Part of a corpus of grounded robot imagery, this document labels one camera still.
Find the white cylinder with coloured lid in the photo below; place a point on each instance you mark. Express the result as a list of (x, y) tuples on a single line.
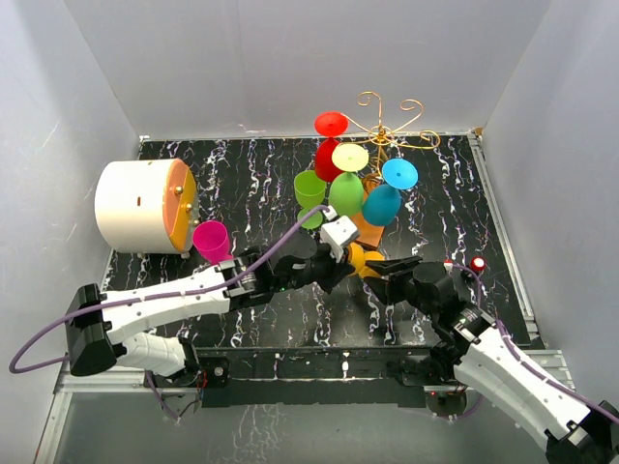
[(147, 206)]

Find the orange plastic wine glass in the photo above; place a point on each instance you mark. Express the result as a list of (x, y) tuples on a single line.
[(358, 258)]

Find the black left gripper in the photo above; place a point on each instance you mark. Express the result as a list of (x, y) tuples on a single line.
[(337, 271)]

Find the orange wooden rack base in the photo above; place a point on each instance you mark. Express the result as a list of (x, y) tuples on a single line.
[(369, 235)]

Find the green wine glass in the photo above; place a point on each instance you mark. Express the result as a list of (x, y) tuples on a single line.
[(347, 192), (309, 191)]

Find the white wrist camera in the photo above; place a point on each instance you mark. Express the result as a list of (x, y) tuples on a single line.
[(449, 265), (337, 232)]

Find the pink plastic wine glass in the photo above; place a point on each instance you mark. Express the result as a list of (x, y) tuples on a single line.
[(211, 239)]

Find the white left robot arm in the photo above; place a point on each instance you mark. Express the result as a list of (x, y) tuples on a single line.
[(111, 329)]

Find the red plastic wine glass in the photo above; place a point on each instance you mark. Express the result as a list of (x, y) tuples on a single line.
[(331, 125)]

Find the green wine glass front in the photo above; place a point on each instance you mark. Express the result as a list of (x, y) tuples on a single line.
[(347, 192)]

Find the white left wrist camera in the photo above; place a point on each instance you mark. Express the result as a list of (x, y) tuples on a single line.
[(337, 232)]

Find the blue plastic wine glass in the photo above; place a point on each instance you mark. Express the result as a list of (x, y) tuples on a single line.
[(383, 203)]

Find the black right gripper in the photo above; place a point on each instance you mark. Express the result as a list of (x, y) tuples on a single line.
[(389, 287)]

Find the red emergency stop button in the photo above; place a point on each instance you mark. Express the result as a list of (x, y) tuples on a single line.
[(474, 269)]

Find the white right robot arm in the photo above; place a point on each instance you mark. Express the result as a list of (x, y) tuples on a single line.
[(476, 350)]

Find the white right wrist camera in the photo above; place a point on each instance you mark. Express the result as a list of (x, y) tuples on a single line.
[(449, 265)]

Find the black front mounting rail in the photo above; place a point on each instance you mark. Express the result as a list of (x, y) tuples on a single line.
[(309, 372)]

